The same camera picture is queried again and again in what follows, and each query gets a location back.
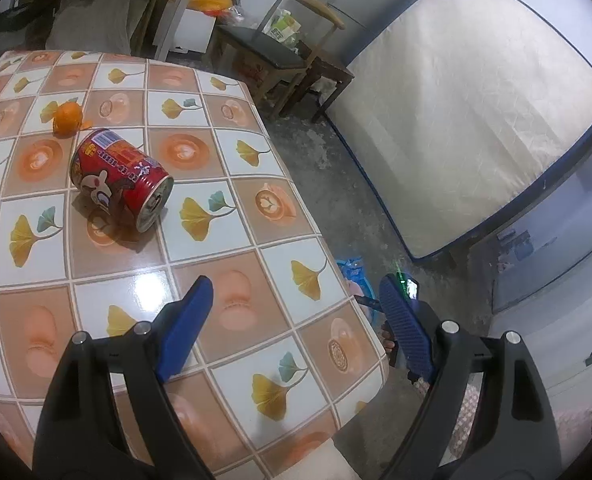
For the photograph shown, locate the white mattress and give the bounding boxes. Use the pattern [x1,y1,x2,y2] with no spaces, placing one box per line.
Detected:
[323,0,592,262]

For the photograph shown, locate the white cabinet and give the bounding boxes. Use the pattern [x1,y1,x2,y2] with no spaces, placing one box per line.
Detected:
[540,290,592,427]

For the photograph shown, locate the green white packet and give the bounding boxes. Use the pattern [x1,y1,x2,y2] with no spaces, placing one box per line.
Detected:
[267,9,301,44]

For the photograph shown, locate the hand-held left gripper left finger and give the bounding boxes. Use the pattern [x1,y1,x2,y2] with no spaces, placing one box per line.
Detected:
[32,275,215,480]

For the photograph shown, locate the tile pattern tablecloth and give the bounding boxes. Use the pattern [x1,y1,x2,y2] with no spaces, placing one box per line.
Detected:
[0,50,389,479]

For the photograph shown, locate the dark wooden stool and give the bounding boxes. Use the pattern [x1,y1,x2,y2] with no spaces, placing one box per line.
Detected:
[296,42,355,124]

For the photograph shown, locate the red printed carton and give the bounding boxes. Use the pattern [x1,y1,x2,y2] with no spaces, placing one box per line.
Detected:
[233,52,273,87]

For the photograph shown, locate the clear bag with items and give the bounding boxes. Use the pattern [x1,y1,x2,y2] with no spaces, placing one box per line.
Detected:
[216,0,249,26]

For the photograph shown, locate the red drink can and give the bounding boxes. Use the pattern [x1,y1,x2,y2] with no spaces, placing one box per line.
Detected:
[70,128,175,234]

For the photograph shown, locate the small orange fruit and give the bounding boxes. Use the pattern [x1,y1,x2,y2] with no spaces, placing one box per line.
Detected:
[52,101,93,137]

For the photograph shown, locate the beige cushion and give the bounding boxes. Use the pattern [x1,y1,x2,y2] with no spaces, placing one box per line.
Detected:
[46,0,133,56]

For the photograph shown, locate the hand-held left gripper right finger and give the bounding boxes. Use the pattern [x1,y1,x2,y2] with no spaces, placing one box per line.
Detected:
[378,273,562,480]

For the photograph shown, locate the pink patterned plastic bag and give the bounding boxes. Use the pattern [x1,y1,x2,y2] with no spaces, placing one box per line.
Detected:
[345,277,377,320]

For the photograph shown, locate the wooden chair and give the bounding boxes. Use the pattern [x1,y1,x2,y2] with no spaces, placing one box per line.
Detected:
[211,0,347,117]

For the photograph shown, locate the white box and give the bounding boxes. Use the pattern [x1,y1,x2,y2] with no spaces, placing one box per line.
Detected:
[176,5,217,57]

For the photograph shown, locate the grey panel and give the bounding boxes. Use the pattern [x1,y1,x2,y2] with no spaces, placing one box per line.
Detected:
[490,132,592,314]

